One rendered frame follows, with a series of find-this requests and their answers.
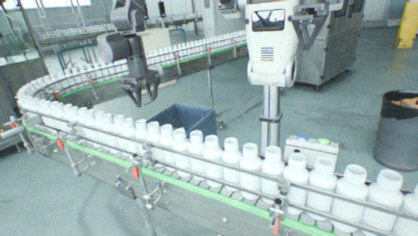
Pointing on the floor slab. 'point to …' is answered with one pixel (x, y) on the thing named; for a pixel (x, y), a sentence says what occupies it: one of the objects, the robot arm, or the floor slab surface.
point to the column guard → (407, 27)
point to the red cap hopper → (62, 25)
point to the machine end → (331, 45)
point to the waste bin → (397, 133)
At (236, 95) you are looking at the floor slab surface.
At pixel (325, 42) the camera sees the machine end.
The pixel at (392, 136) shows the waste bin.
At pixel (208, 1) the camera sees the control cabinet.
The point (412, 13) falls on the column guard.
